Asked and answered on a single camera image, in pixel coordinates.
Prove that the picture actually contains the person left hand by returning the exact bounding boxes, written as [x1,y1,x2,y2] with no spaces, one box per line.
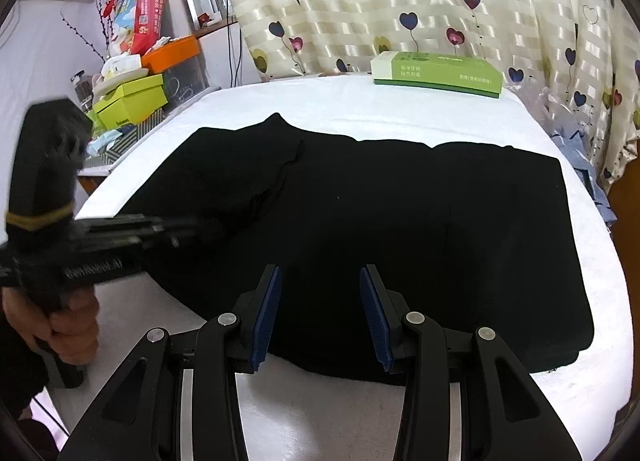
[1,287,100,366]

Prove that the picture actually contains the black pants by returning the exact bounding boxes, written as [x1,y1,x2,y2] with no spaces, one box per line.
[122,114,594,383]

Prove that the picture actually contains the blue clothes pile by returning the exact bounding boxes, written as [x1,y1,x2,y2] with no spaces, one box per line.
[551,130,617,228]

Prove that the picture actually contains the lime green shoe box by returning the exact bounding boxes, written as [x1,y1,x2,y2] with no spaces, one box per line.
[93,74,168,130]

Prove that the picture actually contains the black charger cables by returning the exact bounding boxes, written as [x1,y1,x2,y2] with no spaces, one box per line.
[226,0,246,89]

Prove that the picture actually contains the orange box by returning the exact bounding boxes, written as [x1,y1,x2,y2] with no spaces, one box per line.
[141,36,201,74]

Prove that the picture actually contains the red colourful gift box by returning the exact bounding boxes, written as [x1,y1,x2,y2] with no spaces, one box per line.
[108,0,165,56]

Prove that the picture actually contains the green and white flat box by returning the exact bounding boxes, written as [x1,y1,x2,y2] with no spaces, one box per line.
[371,51,503,98]

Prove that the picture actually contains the heart pattern cream curtain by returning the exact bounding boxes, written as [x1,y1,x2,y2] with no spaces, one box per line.
[229,0,639,188]

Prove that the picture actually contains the striped black white box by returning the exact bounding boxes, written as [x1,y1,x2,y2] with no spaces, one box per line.
[85,109,165,168]

